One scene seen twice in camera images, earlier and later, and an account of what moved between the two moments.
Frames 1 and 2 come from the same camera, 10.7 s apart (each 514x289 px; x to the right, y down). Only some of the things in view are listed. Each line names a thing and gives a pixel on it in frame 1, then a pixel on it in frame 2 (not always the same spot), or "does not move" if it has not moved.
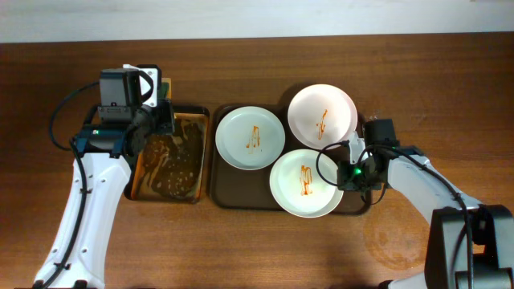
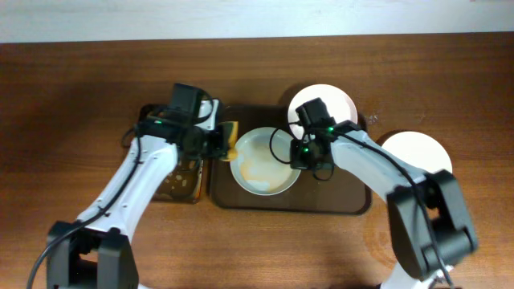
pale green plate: [250, 137] to [263, 164]
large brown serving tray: [248, 142] does not move
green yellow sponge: [165, 88] to [227, 135]
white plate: [322, 116] does not move
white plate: [297, 186] to [419, 149]
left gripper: [165, 118] to [219, 143]
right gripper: [351, 181] to [299, 159]
